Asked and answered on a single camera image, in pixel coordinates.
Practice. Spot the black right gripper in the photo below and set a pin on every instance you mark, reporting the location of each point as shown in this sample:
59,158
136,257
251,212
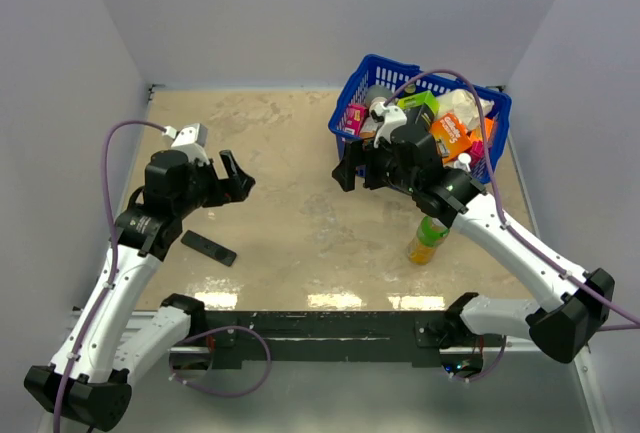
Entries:
356,154

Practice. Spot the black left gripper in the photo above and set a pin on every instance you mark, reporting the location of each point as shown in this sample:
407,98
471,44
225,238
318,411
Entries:
235,188

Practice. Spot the black remote control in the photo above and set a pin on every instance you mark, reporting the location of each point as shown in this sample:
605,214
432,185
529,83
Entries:
208,248

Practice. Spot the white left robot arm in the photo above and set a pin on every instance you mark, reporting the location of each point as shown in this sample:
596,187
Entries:
91,378

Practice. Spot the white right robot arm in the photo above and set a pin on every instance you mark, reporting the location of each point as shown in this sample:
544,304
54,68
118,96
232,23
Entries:
568,303

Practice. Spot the pink small box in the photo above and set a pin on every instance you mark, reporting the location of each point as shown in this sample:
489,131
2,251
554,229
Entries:
355,117

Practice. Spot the grey white-capped bottle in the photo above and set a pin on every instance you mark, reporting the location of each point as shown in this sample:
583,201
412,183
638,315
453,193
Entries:
375,94

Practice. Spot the black and green box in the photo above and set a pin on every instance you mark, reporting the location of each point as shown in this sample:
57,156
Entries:
421,109

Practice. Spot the blue plastic basket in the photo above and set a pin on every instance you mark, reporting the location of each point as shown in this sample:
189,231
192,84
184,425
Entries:
434,186

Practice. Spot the orange razor box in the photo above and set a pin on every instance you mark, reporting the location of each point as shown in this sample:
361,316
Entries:
451,137

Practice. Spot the white pump bottle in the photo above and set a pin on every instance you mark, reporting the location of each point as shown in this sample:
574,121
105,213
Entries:
463,162

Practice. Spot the white crumpled bag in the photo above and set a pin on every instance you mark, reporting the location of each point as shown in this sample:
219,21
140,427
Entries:
461,104

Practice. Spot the magenta box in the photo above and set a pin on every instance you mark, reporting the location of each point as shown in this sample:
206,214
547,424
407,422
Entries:
476,152

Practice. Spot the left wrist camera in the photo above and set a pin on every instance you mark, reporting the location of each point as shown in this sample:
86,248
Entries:
192,134

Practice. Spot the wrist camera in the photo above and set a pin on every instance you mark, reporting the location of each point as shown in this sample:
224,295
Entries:
192,134
391,117

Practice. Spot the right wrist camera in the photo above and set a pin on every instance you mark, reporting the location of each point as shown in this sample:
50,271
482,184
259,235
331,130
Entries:
391,117

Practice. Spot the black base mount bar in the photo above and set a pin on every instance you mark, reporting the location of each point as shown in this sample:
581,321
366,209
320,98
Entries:
417,338

